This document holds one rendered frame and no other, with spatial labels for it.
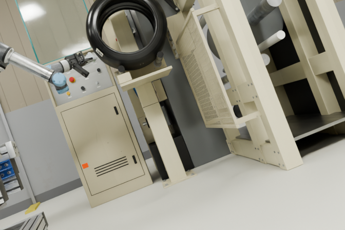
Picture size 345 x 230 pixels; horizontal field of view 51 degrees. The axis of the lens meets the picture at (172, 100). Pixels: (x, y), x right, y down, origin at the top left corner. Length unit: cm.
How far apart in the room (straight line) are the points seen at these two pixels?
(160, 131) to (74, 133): 78
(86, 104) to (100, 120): 18
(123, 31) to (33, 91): 276
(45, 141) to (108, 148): 229
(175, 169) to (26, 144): 295
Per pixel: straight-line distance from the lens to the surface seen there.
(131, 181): 317
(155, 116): 280
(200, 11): 207
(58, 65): 238
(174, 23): 285
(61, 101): 325
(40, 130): 535
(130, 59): 247
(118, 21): 292
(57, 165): 533
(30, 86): 544
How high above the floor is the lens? 50
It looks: 2 degrees up
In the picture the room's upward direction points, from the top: 21 degrees counter-clockwise
